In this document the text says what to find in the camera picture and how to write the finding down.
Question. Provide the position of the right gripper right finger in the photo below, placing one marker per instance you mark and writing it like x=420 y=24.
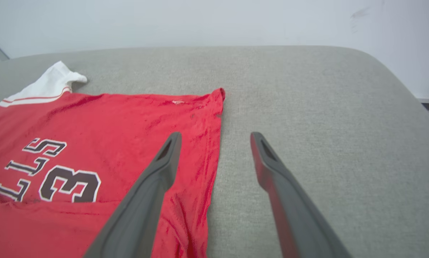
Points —
x=296 y=222

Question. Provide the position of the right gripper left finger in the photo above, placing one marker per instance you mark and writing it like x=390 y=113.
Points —
x=139 y=215

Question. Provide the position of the red basketball jersey white sleeves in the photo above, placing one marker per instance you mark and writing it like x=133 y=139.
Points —
x=110 y=143

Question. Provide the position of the grey fabric sofa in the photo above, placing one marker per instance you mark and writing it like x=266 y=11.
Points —
x=325 y=125

